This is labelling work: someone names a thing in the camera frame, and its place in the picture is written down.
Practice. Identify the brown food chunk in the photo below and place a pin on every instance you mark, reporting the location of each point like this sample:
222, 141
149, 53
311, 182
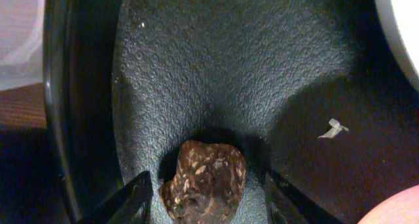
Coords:
208, 184

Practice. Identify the clear plastic bin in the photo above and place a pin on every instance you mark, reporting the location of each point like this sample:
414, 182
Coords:
21, 42

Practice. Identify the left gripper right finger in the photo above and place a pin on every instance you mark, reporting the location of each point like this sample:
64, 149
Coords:
285, 204

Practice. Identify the round black serving tray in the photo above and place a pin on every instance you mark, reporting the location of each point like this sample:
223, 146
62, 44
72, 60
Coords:
308, 90

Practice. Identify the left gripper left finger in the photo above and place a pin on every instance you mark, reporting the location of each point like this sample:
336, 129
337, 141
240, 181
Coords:
131, 204

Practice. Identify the light grey plate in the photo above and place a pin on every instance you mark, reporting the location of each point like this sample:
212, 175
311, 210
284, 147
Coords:
399, 22

